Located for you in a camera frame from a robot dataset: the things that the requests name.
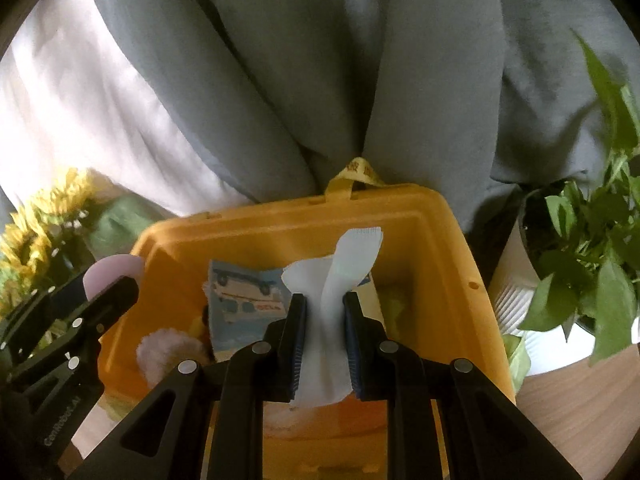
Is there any green plant in white pot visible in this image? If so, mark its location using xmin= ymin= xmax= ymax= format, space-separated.
xmin=487 ymin=30 xmax=640 ymax=396

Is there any grey curtain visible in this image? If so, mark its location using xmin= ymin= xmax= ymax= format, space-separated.
xmin=82 ymin=0 xmax=640 ymax=236

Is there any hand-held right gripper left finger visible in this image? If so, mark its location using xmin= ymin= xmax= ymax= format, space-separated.
xmin=65 ymin=292 xmax=308 ymax=480

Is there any pink plush toy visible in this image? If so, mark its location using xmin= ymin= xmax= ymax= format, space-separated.
xmin=82 ymin=255 xmax=145 ymax=307

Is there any pastel cloth book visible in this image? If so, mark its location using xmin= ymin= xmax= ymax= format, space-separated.
xmin=202 ymin=259 xmax=386 ymax=361

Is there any sunflower bouquet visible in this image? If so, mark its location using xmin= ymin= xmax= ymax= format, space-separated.
xmin=0 ymin=167 xmax=166 ymax=321

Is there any orange plastic storage box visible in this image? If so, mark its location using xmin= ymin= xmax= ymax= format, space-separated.
xmin=97 ymin=157 xmax=518 ymax=480

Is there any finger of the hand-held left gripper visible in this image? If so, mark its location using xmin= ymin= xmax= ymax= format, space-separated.
xmin=60 ymin=275 xmax=142 ymax=362
xmin=0 ymin=287 xmax=57 ymax=361

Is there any white sheer curtain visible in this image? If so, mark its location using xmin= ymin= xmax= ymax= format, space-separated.
xmin=0 ymin=0 xmax=251 ymax=217

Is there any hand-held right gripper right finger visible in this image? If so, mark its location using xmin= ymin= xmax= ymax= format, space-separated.
xmin=342 ymin=291 xmax=583 ymax=480

